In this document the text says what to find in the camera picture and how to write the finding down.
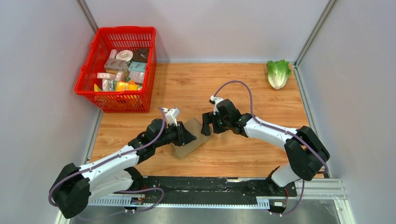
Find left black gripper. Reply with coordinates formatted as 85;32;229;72
154;121;197;148

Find orange yellow snack packet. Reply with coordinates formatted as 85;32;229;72
115;81;142;91

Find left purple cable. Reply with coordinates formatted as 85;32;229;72
48;107;168;207

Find green lettuce head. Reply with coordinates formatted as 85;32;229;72
266;59;291;90

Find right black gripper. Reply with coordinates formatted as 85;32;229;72
201;111;231;136

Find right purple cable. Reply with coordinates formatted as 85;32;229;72
212;80;329;177

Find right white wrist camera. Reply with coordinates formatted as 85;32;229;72
209;95;224;114

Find pink white small box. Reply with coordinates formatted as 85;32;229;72
97;72;116;80

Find pink grey carton box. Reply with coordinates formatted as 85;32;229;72
104;58;128;72

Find teal small box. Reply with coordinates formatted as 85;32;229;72
128;61;147;72

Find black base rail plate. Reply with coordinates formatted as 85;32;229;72
130;176;297;205

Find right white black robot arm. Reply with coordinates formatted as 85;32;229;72
201;97;330;196

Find brown cardboard paper box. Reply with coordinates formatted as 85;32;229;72
171;118;211;160

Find white perforated cable tray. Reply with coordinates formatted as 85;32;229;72
90;197;270;208

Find dark brown round item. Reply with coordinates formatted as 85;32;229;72
132;48;150;63

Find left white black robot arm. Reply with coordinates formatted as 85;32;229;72
48;119;197;218

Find red plastic shopping basket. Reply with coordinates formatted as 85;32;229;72
75;26;156;113

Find purple cable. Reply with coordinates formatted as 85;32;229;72
48;107;168;207
212;80;329;177

